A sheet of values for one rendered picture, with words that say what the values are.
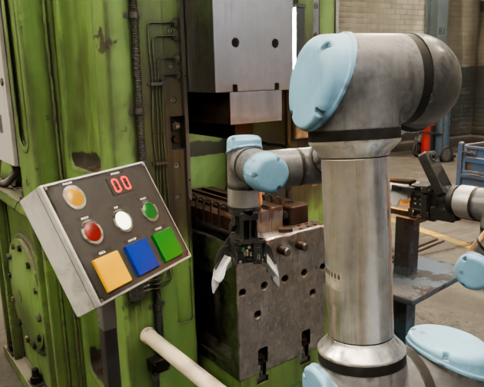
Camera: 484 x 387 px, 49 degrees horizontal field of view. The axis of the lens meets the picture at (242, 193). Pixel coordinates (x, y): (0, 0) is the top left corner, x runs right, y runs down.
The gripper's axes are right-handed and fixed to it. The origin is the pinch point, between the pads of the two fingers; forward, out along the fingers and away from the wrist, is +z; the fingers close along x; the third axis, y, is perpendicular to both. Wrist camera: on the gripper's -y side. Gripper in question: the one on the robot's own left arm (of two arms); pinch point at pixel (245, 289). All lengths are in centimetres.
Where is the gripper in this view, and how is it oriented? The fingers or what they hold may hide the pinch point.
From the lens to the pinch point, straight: 123.3
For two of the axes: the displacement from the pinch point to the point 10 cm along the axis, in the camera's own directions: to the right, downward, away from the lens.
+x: 9.8, -0.6, 1.7
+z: 0.2, 9.8, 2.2
